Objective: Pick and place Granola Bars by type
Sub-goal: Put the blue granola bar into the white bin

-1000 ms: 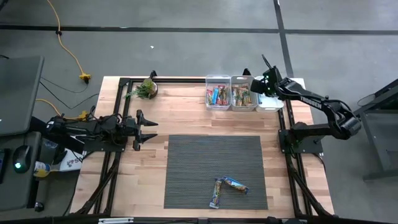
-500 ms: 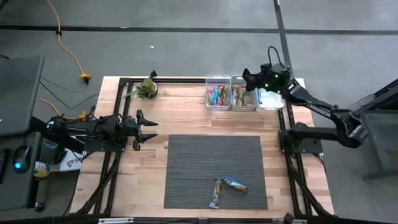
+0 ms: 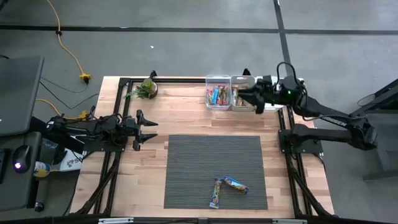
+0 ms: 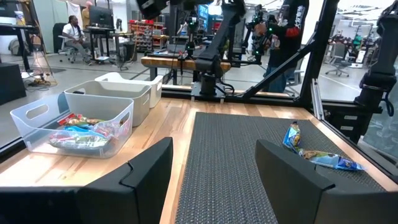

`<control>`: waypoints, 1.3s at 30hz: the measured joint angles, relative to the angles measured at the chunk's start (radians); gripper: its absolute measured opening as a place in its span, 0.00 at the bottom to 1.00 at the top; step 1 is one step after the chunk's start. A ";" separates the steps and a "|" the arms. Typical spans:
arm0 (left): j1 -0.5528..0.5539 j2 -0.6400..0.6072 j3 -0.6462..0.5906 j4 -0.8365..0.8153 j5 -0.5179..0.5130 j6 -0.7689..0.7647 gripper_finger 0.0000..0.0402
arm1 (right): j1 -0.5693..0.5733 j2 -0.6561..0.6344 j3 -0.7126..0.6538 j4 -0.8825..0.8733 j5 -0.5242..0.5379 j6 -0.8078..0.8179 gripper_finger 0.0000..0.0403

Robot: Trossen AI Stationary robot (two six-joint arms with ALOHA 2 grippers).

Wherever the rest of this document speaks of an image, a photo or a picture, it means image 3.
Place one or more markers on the black caster wheel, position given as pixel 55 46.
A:
pixel 38 207

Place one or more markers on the black frame foot bracket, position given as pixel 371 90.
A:
pixel 246 72
pixel 153 74

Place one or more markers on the silver frame bracket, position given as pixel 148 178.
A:
pixel 289 221
pixel 115 220

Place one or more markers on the yellow white bottle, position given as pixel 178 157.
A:
pixel 42 169

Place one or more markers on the dark grey side desk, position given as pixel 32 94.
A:
pixel 12 193

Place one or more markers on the clear plastic bin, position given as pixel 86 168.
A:
pixel 217 108

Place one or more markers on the grey slanted panel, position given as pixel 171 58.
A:
pixel 18 93

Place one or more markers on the dark grey side table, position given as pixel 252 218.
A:
pixel 385 155

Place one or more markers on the black computer mouse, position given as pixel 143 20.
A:
pixel 21 157

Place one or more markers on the black aluminium table frame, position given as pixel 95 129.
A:
pixel 174 80

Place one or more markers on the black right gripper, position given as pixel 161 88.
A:
pixel 270 93

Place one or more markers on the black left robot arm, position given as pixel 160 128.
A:
pixel 93 129

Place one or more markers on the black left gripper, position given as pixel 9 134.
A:
pixel 129 129

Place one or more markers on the purple Chewy granola bar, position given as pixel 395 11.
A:
pixel 236 185
pixel 216 193

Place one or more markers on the grey woven placemat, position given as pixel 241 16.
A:
pixel 199 168

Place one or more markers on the potted green succulent plant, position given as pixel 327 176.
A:
pixel 146 88

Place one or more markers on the white plastic bin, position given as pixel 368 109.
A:
pixel 275 109

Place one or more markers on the black floor stand beam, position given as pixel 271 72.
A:
pixel 37 123

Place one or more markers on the grey plastic bin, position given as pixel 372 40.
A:
pixel 236 108

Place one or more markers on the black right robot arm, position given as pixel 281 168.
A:
pixel 326 112

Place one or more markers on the green orange granola bar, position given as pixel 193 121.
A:
pixel 235 98
pixel 242 102

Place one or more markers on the white bag with logo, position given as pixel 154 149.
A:
pixel 73 161

